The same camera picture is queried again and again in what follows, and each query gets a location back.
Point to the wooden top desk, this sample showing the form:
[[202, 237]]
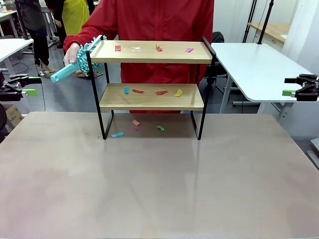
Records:
[[274, 28]]

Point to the blue paper scrap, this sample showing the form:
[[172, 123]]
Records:
[[126, 90]]

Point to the red long paper strip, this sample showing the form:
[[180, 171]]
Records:
[[137, 91]]

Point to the white curtain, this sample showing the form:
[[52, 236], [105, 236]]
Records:
[[304, 30]]

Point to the red flat paper scrap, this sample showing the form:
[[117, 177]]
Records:
[[117, 48]]

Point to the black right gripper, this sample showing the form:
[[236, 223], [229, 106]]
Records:
[[309, 93]]

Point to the teal paper strip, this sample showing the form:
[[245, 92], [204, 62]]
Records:
[[117, 135]]

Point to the black tripod stand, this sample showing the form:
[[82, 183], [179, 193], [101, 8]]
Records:
[[264, 25]]

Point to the person's right forearm red sleeve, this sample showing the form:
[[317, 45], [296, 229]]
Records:
[[79, 35]]

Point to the black office chair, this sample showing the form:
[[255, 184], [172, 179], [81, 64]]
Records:
[[218, 38]]

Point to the person in yellow apron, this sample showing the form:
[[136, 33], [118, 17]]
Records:
[[74, 15]]

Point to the person in dark clothes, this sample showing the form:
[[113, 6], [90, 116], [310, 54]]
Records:
[[37, 30]]

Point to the green paper scrap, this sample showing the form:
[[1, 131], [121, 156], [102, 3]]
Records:
[[161, 128]]

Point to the teal microfiber duster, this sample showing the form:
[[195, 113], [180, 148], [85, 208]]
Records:
[[62, 73]]

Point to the white paper scrap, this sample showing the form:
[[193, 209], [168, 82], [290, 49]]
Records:
[[136, 48]]

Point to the person's right hand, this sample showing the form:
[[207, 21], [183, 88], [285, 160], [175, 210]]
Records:
[[71, 53]]

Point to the red crumpled paper scrap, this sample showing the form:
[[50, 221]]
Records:
[[158, 48]]

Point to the beige floor mat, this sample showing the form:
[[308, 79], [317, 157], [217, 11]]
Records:
[[47, 74]]

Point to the yellow paper scrap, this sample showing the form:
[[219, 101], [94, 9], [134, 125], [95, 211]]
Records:
[[178, 93]]

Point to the cardboard box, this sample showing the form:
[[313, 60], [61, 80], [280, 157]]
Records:
[[12, 114]]

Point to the person in red jacket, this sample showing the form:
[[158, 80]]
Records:
[[162, 20]]

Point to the white rectangular desk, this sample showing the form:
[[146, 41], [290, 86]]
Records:
[[12, 47]]

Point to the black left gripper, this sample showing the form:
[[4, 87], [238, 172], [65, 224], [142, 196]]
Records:
[[8, 93]]

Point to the white lab bench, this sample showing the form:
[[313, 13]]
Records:
[[8, 16]]

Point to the white rounded side table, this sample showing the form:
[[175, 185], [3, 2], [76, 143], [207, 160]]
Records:
[[249, 69]]

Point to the two-tier wooden black-frame shelf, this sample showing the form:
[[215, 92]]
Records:
[[149, 56]]

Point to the black metal rod stand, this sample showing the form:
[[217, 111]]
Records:
[[250, 22]]

